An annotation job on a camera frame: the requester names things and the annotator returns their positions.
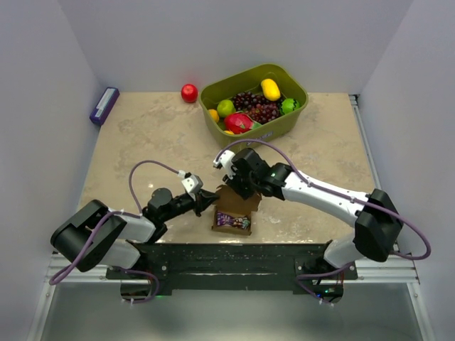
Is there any red apple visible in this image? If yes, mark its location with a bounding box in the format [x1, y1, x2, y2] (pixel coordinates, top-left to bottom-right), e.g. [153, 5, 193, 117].
[181, 83, 198, 103]

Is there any red dragon fruit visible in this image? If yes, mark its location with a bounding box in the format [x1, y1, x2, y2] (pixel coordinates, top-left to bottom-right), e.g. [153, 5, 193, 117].
[224, 112, 255, 134]

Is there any olive green plastic bin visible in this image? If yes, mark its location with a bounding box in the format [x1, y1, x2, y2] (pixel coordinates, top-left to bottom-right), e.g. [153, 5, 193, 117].
[198, 64, 309, 148]

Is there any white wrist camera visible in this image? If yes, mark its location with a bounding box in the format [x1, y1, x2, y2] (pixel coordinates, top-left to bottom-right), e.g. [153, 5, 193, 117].
[213, 150, 236, 180]
[181, 175, 203, 196]

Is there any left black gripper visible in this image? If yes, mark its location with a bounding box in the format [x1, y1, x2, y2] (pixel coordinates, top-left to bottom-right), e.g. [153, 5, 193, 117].
[161, 189, 219, 223]

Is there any purple candy bar wrapper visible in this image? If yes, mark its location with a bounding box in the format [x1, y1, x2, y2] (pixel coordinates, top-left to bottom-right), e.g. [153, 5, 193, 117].
[216, 212, 250, 229]

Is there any purple white rectangular box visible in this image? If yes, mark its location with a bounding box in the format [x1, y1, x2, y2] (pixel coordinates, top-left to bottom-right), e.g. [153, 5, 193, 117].
[90, 87, 120, 126]

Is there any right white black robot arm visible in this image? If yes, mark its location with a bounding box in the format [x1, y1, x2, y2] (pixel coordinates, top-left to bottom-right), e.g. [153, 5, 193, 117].
[215, 148, 402, 279]

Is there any green lime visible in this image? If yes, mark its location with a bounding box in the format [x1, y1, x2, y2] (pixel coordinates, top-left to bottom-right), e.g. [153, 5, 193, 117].
[216, 99, 236, 119]

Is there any yellow mango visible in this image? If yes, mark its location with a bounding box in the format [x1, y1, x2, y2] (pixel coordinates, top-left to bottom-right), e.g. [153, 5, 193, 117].
[260, 78, 281, 102]

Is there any small green watermelon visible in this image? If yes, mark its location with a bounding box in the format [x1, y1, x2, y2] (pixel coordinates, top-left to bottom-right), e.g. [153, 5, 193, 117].
[279, 98, 301, 115]

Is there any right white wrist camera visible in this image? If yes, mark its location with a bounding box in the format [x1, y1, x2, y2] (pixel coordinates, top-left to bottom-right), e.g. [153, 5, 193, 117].
[213, 150, 236, 180]

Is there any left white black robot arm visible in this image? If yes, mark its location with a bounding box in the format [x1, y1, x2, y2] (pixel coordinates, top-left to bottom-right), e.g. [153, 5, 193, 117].
[50, 188, 220, 278]

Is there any dark purple grape bunch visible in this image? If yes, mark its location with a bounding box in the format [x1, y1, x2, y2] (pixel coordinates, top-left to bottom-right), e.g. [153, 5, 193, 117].
[231, 92, 281, 124]

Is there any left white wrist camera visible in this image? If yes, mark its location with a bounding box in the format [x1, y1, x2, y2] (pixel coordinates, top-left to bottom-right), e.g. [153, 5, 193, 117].
[181, 175, 203, 196]

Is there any small orange fruit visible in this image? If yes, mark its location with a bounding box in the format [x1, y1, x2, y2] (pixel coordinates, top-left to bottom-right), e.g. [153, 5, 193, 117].
[208, 109, 220, 123]

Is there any brown cardboard paper box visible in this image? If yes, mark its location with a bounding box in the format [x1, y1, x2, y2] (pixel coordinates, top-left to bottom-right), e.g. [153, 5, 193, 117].
[211, 185, 262, 236]

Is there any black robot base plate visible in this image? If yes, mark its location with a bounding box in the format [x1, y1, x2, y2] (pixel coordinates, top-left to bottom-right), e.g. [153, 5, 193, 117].
[107, 244, 357, 303]

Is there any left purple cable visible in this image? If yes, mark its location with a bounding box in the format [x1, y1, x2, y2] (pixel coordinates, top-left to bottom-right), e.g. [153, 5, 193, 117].
[48, 160, 184, 286]

